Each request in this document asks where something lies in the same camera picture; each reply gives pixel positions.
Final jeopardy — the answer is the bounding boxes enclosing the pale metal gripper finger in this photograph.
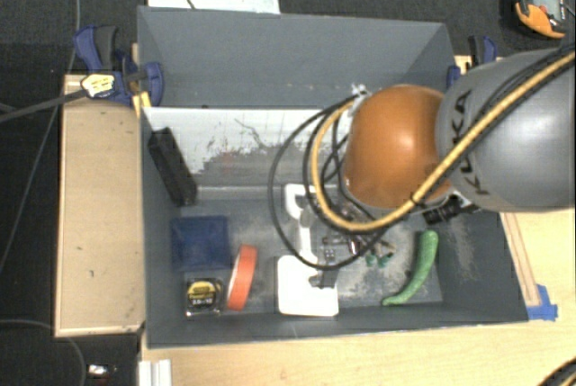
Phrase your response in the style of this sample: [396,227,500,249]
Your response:
[309,247,339,289]

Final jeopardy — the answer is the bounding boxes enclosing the green toy cucumber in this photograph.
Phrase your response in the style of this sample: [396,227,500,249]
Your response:
[382,229,440,307]

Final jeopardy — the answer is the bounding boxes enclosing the orange tape roll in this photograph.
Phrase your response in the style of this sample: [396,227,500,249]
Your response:
[226,244,259,312]

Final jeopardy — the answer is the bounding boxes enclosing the yellow and black tape measure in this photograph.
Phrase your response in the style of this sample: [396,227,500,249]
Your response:
[184,277,224,318]

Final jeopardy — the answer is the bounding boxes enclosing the black flat block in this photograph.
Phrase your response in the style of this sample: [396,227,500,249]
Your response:
[148,127,198,207]

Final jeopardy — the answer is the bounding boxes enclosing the grey metal bin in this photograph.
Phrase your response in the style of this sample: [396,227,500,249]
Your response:
[136,5,530,349]

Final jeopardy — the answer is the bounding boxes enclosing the pale wood board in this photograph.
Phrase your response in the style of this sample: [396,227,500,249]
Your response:
[53,73,148,338]

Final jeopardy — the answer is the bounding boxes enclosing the black cylinder on white bracket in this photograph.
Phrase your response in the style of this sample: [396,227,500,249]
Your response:
[422,193,479,226]

